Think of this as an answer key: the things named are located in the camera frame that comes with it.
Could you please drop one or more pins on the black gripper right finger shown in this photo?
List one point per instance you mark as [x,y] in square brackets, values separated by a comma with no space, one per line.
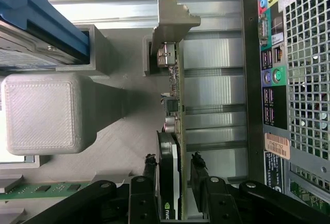
[219,200]

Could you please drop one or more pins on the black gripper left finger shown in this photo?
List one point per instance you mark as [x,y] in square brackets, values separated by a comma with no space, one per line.
[140,198]

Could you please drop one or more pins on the orange barcode sticker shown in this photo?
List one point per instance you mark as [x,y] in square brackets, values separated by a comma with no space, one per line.
[277,145]

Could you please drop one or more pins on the grey 3D-printed parts rack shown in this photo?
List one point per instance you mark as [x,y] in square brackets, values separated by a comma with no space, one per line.
[85,121]

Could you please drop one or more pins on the green RAM stick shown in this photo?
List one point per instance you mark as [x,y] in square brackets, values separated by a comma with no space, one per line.
[43,189]

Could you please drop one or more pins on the hard disk in blue caddy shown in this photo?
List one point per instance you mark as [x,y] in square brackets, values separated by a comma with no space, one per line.
[43,25]

